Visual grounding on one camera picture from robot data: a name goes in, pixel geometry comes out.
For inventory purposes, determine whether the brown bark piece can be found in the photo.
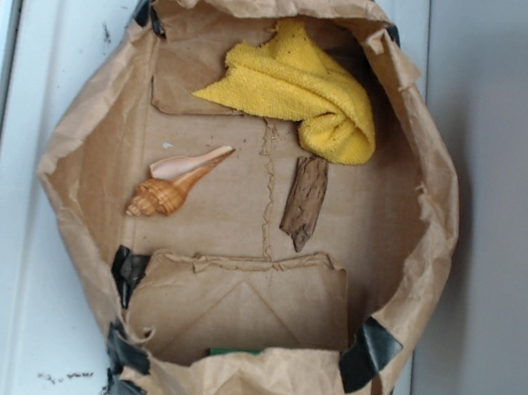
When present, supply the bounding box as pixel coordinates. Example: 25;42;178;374
279;156;329;253

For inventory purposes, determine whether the yellow cloth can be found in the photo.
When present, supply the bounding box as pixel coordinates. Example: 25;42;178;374
193;17;376;166

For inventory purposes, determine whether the brown paper bag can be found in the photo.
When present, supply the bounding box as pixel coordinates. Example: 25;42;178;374
38;0;459;395

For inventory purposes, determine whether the green block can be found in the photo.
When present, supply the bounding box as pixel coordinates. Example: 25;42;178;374
208;347;260;357

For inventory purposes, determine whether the orange spiral sea shell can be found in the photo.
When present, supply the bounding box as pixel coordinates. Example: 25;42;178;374
125;145;235;217

